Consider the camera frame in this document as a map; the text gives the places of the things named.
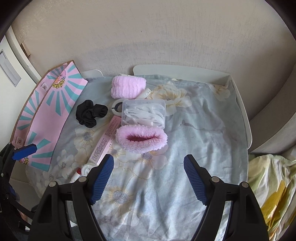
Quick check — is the white folding table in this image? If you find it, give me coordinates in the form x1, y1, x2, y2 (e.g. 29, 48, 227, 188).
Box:
81, 64, 253, 149

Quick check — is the pink long box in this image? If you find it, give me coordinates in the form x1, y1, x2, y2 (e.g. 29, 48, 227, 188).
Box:
88, 115, 121, 165

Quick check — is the yellow floral blanket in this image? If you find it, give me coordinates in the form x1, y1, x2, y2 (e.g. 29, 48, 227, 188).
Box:
248, 154, 295, 240

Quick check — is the white large clip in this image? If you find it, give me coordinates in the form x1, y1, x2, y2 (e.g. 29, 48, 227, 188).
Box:
108, 98, 125, 117

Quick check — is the grey door handle recess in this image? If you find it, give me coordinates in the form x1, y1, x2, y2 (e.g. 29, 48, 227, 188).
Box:
0, 49, 21, 87

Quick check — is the pink teal cardboard box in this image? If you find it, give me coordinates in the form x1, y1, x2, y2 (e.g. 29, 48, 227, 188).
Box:
11, 60, 87, 171

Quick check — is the black scrunchie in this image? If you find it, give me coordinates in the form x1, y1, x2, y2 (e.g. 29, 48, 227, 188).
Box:
76, 100, 108, 128

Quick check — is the white lip balm tube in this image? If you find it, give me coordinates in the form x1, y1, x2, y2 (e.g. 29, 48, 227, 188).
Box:
70, 168, 81, 183

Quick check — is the light blue floral cloth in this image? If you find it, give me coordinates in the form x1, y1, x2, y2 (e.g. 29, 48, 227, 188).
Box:
32, 74, 249, 241

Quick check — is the clear plastic floss box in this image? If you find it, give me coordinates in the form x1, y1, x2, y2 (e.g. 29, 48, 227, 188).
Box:
121, 99, 166, 129

